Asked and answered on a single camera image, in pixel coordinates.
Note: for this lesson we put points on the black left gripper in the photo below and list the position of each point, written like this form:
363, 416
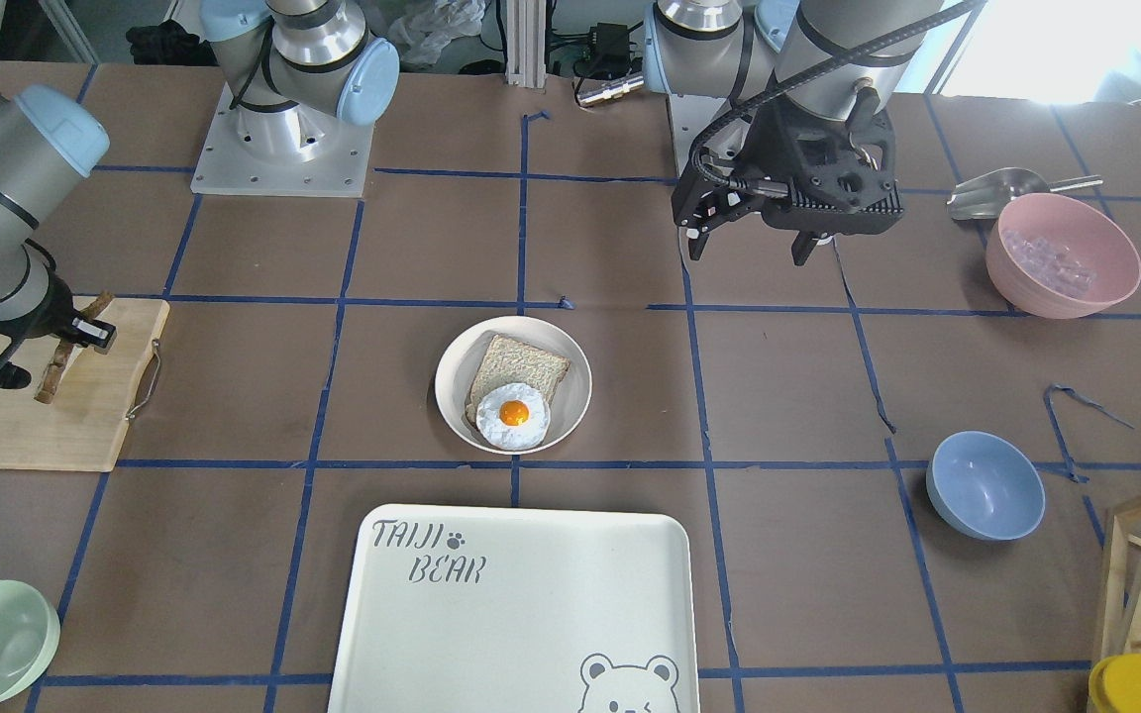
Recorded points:
765, 139

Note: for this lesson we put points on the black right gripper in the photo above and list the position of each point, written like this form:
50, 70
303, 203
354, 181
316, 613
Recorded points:
44, 303

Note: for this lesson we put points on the round cream plate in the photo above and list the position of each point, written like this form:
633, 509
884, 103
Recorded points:
459, 363

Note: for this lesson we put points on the bread slice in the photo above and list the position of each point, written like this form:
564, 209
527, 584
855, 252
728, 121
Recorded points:
506, 361
66, 352

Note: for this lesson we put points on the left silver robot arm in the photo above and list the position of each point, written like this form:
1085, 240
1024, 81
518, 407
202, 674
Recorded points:
830, 57

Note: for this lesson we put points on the bread slice on plate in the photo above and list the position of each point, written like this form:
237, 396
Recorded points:
506, 361

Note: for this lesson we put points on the wooden cutting board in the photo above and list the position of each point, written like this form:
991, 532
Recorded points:
83, 428

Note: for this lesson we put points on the metal scoop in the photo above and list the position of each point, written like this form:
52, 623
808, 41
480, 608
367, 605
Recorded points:
984, 196

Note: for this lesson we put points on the fried egg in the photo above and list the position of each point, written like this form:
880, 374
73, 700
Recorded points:
513, 417

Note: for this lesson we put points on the blue bowl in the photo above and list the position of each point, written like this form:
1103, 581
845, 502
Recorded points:
985, 487

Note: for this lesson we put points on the cream bear tray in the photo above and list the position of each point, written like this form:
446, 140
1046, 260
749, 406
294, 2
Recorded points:
493, 609

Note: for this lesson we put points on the yellow mug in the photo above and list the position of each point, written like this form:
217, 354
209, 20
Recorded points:
1114, 684

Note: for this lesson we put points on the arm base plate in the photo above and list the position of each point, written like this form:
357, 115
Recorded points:
689, 115
296, 153

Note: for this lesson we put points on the aluminium frame post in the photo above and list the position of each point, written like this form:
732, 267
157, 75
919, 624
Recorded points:
525, 32

